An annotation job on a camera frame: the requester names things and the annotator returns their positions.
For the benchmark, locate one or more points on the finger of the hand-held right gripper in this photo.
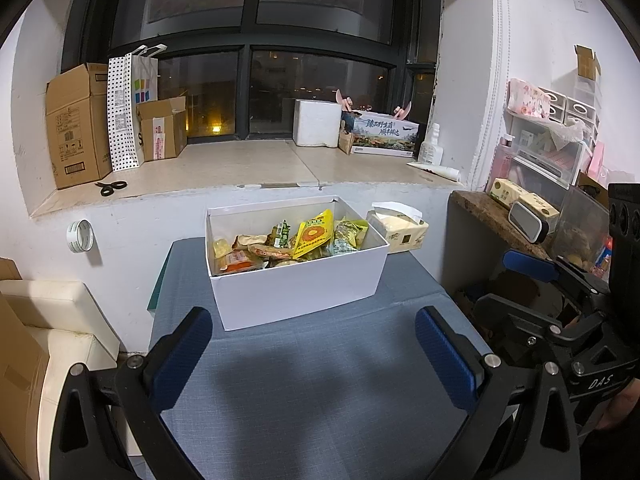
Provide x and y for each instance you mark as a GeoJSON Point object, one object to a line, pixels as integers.
{"type": "Point", "coordinates": [530, 265]}
{"type": "Point", "coordinates": [520, 312]}

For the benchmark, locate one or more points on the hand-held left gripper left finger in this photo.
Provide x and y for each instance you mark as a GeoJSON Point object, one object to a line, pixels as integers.
{"type": "Point", "coordinates": [175, 360]}

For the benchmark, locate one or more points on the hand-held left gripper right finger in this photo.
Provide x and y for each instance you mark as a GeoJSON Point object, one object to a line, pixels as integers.
{"type": "Point", "coordinates": [445, 360]}

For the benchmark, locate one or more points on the long orange snack packet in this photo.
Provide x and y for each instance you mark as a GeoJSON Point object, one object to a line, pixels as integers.
{"type": "Point", "coordinates": [239, 261]}

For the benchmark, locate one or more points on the white cardboard box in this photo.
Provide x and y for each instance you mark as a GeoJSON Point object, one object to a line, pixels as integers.
{"type": "Point", "coordinates": [300, 290]}

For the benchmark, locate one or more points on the green and gold snack packet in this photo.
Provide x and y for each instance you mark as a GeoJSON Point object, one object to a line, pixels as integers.
{"type": "Point", "coordinates": [350, 232]}

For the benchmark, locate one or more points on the yellow sunflower print snack packet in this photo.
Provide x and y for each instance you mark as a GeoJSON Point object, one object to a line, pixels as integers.
{"type": "Point", "coordinates": [312, 235]}

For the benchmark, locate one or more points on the person's right hand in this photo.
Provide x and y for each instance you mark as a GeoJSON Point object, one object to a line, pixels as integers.
{"type": "Point", "coordinates": [622, 405]}

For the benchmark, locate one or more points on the white rounded case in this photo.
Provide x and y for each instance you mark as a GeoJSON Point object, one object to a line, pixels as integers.
{"type": "Point", "coordinates": [527, 220]}

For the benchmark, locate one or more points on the clear plastic container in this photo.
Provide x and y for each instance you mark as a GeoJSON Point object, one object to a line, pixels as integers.
{"type": "Point", "coordinates": [580, 230]}

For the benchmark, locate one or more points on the wooden shelf board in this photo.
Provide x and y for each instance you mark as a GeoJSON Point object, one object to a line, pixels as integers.
{"type": "Point", "coordinates": [480, 210]}

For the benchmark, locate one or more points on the green cutting mat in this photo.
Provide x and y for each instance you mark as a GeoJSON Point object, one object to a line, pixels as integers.
{"type": "Point", "coordinates": [159, 285]}

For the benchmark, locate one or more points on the green and cream tissue pack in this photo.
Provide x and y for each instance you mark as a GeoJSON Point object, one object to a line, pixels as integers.
{"type": "Point", "coordinates": [505, 191]}

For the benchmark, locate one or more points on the clear plastic drawer unit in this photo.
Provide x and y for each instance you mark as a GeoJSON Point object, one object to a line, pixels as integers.
{"type": "Point", "coordinates": [545, 160]}

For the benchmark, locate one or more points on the cream sofa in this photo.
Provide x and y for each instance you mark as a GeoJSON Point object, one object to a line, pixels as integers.
{"type": "Point", "coordinates": [70, 340]}

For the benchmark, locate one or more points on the cream tissue box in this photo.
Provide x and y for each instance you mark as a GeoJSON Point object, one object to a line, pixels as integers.
{"type": "Point", "coordinates": [400, 232]}

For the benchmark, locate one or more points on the white tube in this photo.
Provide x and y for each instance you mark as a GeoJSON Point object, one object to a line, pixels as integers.
{"type": "Point", "coordinates": [435, 170]}

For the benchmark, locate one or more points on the blue-grey tablecloth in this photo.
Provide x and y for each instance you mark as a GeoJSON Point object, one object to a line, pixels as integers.
{"type": "Point", "coordinates": [310, 400]}

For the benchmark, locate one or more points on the reddish brown snack packet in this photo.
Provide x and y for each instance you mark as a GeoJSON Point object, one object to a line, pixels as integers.
{"type": "Point", "coordinates": [270, 252]}

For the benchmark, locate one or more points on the white plastic bottle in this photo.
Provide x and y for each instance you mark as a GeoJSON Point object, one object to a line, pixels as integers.
{"type": "Point", "coordinates": [431, 150]}

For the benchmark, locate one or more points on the white tape roll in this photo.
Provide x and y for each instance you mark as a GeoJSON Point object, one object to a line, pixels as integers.
{"type": "Point", "coordinates": [74, 241]}

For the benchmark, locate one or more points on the flat brown cardboard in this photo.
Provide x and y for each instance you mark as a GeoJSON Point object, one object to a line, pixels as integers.
{"type": "Point", "coordinates": [15, 375]}

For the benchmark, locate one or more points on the pink floral cloth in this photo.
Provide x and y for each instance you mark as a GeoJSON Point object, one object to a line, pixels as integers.
{"type": "Point", "coordinates": [527, 97]}

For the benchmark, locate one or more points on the black scissors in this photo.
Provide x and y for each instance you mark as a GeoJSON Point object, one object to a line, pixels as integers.
{"type": "Point", "coordinates": [107, 188]}

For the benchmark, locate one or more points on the landscape print tissue box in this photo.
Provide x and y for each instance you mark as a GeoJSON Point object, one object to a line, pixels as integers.
{"type": "Point", "coordinates": [384, 134]}

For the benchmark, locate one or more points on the tiny open cardboard box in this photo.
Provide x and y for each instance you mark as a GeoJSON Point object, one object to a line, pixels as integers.
{"type": "Point", "coordinates": [586, 62]}

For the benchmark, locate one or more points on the small brown box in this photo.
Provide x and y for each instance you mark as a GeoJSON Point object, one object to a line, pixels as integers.
{"type": "Point", "coordinates": [346, 142]}

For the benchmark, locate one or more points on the small cardboard box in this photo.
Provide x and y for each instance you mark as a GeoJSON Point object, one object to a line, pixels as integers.
{"type": "Point", "coordinates": [162, 132]}

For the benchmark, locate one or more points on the polka dot paper bag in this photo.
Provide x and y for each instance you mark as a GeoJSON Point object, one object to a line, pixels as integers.
{"type": "Point", "coordinates": [122, 120]}

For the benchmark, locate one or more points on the large cardboard box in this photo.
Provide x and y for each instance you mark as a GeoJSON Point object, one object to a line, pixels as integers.
{"type": "Point", "coordinates": [77, 130]}

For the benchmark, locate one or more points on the white foam box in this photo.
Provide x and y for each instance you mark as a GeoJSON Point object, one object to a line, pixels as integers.
{"type": "Point", "coordinates": [316, 122]}

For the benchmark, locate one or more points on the white bag with coloured squares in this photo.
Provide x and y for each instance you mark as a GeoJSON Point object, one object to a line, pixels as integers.
{"type": "Point", "coordinates": [146, 75]}

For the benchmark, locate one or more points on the dark framed window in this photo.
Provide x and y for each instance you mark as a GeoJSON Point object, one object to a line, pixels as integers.
{"type": "Point", "coordinates": [250, 35]}

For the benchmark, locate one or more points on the white wall socket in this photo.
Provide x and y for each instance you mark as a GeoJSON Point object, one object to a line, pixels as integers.
{"type": "Point", "coordinates": [582, 4]}

